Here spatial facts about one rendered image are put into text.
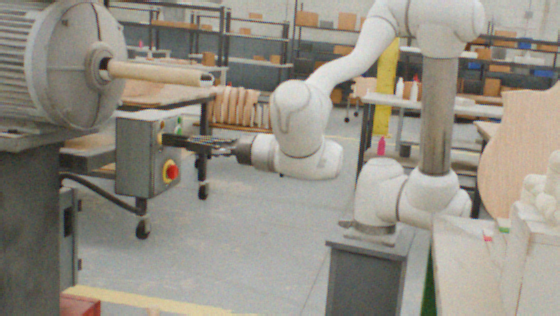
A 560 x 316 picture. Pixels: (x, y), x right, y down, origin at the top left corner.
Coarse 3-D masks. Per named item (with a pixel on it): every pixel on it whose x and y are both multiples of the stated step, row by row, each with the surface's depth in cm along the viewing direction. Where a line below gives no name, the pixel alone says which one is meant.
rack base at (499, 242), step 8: (496, 224) 102; (504, 224) 100; (496, 232) 101; (496, 240) 99; (504, 240) 91; (496, 248) 98; (504, 248) 90; (496, 256) 97; (504, 256) 89; (496, 264) 96; (496, 272) 95; (496, 280) 93
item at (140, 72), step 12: (120, 72) 94; (132, 72) 94; (144, 72) 94; (156, 72) 94; (168, 72) 93; (180, 72) 93; (192, 72) 93; (204, 72) 95; (180, 84) 94; (192, 84) 93
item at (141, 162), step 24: (120, 120) 118; (144, 120) 118; (168, 120) 124; (120, 144) 119; (144, 144) 119; (120, 168) 121; (144, 168) 120; (96, 192) 122; (120, 192) 122; (144, 192) 121
